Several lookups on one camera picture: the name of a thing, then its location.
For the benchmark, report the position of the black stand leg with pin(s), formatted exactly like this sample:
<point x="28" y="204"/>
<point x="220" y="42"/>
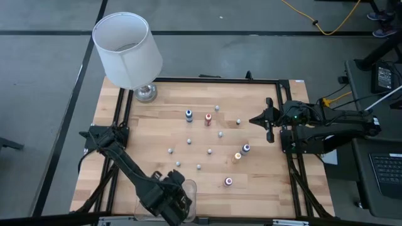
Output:
<point x="377" y="55"/>

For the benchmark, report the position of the black laptop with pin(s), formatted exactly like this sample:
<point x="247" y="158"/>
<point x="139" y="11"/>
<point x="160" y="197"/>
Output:
<point x="387" y="174"/>

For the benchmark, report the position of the white paper sheet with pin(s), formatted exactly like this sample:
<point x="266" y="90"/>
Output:
<point x="329" y="157"/>

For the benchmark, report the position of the flat black frame bracket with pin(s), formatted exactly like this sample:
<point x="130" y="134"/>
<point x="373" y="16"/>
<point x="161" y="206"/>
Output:
<point x="209" y="76"/>

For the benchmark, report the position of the person's shoe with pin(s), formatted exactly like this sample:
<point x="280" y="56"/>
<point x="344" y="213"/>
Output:
<point x="378" y="15"/>
<point x="384" y="32"/>

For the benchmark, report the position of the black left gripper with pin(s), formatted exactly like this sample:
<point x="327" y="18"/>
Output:
<point x="169" y="201"/>

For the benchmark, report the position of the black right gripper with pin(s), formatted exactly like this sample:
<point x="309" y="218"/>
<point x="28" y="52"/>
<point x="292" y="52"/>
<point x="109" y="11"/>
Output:
<point x="292" y="113"/>

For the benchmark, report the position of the dark grey side desk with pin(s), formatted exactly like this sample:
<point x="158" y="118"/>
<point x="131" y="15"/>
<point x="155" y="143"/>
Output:
<point x="361" y="188"/>

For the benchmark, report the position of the yellow food coloring bottle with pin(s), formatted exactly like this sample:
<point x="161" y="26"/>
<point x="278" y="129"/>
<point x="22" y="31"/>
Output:
<point x="236" y="157"/>

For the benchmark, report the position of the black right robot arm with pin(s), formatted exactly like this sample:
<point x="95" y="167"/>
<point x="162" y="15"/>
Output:
<point x="339" y="128"/>

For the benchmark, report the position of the black floor object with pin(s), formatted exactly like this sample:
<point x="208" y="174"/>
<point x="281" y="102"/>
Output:
<point x="9" y="144"/>

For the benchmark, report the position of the blue food coloring bottle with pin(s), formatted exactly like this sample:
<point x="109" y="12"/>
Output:
<point x="188" y="115"/>

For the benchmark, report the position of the table lamp white shade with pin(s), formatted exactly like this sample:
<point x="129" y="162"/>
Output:
<point x="125" y="56"/>

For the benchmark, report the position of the black aluminium table frame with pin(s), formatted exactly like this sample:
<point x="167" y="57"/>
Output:
<point x="220" y="80"/>

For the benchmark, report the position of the red food coloring bottle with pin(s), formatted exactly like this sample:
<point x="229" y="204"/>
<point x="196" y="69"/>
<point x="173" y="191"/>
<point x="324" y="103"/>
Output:
<point x="208" y="119"/>

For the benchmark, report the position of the pink food coloring bottle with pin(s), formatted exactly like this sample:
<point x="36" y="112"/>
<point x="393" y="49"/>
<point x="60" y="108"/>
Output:
<point x="228" y="181"/>

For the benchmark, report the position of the small black frame bracket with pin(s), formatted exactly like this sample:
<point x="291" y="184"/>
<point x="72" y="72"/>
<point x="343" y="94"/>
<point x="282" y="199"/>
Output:
<point x="249" y="75"/>

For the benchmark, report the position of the clear plastic container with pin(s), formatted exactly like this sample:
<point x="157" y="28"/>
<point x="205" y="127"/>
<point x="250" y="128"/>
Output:
<point x="190" y="194"/>

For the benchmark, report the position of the purple food coloring bottle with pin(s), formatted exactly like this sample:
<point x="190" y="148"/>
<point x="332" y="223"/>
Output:
<point x="245" y="149"/>

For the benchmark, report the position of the silver metal bracket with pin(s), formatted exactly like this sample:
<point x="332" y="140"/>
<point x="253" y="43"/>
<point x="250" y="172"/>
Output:
<point x="289" y="223"/>

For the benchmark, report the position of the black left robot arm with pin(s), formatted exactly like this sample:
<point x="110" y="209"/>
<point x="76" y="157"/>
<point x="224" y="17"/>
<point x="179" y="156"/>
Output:
<point x="125" y="163"/>

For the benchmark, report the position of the white sticker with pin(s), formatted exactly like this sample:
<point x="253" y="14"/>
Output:
<point x="298" y="81"/>

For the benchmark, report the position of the black power adapter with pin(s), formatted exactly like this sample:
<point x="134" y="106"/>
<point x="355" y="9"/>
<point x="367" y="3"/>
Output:
<point x="384" y="78"/>

